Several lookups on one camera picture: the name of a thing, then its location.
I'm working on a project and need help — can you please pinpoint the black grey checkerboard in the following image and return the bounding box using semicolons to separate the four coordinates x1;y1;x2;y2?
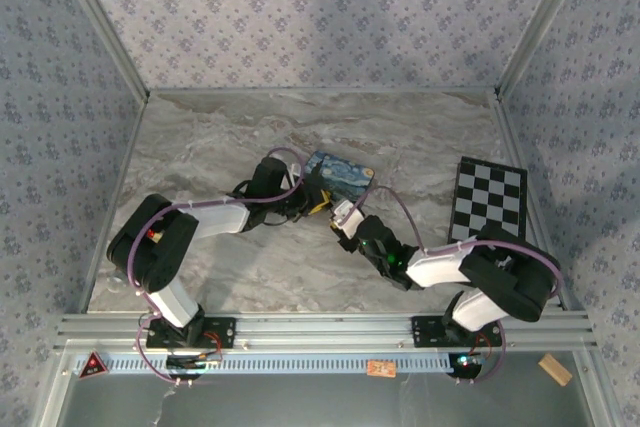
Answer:
446;155;529;249

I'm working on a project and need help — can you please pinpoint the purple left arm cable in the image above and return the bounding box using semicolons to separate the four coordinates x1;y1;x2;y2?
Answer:
127;146;307;388

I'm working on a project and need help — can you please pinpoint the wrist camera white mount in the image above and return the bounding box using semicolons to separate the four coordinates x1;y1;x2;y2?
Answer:
331;198;366;239
285;162;305;190

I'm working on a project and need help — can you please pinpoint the clear round object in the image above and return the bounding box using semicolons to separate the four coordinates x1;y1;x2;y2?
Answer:
105;268;132;294

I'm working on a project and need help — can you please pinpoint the black round connector board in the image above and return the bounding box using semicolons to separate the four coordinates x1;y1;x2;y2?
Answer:
446;351;487;381
165;350;224;380

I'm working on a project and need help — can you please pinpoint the slotted blue-white cable duct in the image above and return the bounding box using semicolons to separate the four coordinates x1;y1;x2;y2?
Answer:
73;352;452;376

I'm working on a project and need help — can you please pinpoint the wooden block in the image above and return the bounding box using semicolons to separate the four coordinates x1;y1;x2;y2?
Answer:
537;352;574;388

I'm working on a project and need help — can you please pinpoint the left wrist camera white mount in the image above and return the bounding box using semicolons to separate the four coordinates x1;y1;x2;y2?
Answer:
285;162;305;190

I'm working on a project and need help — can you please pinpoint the aluminium frame post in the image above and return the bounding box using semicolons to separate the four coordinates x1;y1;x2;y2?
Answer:
48;0;152;100
493;0;597;100

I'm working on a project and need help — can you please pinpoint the aluminium back frame bar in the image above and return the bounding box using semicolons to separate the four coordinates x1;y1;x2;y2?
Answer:
147;87;501;97

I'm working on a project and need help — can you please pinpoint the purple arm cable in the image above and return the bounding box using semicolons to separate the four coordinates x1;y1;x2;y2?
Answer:
127;146;307;388
349;185;563;384

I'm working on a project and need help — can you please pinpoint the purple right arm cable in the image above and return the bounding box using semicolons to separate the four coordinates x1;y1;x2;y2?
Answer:
349;185;563;384

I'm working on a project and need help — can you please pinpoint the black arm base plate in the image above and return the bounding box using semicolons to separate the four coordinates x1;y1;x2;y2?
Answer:
410;315;503;350
145;315;238;350

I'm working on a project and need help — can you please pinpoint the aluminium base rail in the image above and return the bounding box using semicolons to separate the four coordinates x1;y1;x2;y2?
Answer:
53;310;599;349

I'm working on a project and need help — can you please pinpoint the starry night tin box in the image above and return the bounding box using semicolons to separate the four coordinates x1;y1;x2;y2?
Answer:
303;150;377;204

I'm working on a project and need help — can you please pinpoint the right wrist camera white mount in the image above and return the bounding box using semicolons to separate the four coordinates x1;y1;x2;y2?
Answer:
331;198;366;239

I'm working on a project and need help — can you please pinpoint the red triangle warning sticker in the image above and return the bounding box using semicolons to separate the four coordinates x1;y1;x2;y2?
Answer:
76;351;110;379

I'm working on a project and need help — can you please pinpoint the orange label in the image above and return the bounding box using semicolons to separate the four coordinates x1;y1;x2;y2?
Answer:
365;359;397;378

